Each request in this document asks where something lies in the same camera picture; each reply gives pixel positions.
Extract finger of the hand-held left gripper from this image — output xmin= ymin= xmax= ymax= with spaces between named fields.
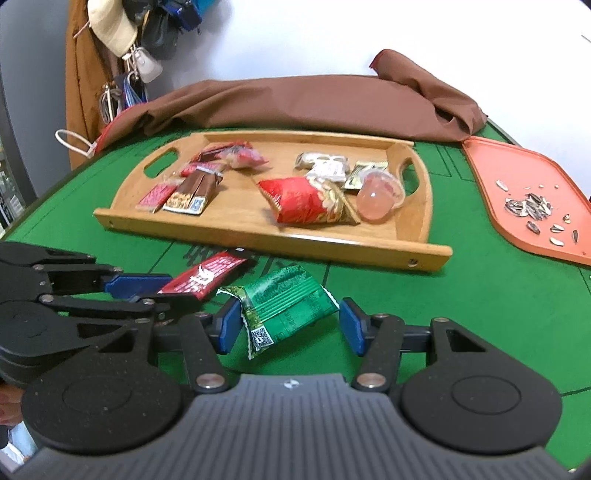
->
xmin=41 ymin=292 xmax=205 ymax=326
xmin=0 ymin=241 xmax=174 ymax=298

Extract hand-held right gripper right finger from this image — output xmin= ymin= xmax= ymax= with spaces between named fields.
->
xmin=338 ymin=298 xmax=502 ymax=393

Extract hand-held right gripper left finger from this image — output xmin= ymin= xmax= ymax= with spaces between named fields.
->
xmin=154 ymin=299 xmax=243 ymax=393

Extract red and brown bar packet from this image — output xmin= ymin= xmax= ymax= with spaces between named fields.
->
xmin=157 ymin=249 xmax=257 ymax=303

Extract green pea snack packet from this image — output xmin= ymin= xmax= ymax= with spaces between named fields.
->
xmin=216 ymin=265 xmax=339 ymax=361

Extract red label cracker packet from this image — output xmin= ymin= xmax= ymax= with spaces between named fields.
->
xmin=136 ymin=181 xmax=183 ymax=214
xmin=179 ymin=161 xmax=227 ymax=178

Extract brown almond snack packet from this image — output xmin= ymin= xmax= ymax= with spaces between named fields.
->
xmin=163 ymin=172 xmax=220 ymax=217

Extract wooden tray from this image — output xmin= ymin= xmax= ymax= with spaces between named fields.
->
xmin=93 ymin=130 xmax=453 ymax=274

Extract clear jelly cup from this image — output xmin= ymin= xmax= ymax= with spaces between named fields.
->
xmin=356 ymin=168 xmax=407 ymax=223

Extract red and gold snack packet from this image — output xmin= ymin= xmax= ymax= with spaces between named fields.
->
xmin=257 ymin=176 xmax=361 ymax=227

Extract long red stick packet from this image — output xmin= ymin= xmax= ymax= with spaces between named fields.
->
xmin=190 ymin=142 xmax=256 ymax=163

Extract gold biscuit packet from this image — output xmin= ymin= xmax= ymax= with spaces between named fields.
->
xmin=342 ymin=160 xmax=389 ymax=191

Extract pink pastry packet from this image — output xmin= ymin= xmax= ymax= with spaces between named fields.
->
xmin=219 ymin=144 xmax=269 ymax=171

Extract white clear snack packet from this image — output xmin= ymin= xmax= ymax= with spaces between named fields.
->
xmin=295 ymin=151 xmax=349 ymax=183

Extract red cloth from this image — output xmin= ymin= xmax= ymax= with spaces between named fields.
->
xmin=96 ymin=108 xmax=139 ymax=151

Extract blue striped bag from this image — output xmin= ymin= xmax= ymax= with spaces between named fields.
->
xmin=121 ymin=71 xmax=148 ymax=109

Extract pile of sunflower seeds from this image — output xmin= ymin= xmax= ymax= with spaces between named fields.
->
xmin=496 ymin=179 xmax=580 ymax=244

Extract orange plastic tray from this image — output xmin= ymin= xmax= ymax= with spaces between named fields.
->
xmin=462 ymin=135 xmax=591 ymax=267

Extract small white pouch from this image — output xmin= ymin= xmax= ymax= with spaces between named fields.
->
xmin=122 ymin=44 xmax=163 ymax=84

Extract brown cloth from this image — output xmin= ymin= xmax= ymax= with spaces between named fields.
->
xmin=134 ymin=48 xmax=488 ymax=143

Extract dark hanging bags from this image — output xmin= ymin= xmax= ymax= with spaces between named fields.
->
xmin=136 ymin=0 xmax=218 ymax=61

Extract beige hat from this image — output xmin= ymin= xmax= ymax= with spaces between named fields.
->
xmin=87 ymin=0 xmax=139 ymax=57

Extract white cable loop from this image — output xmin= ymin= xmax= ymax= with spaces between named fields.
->
xmin=55 ymin=129 xmax=100 ymax=158

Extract grey cable bundle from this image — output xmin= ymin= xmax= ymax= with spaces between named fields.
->
xmin=99 ymin=83 xmax=125 ymax=123

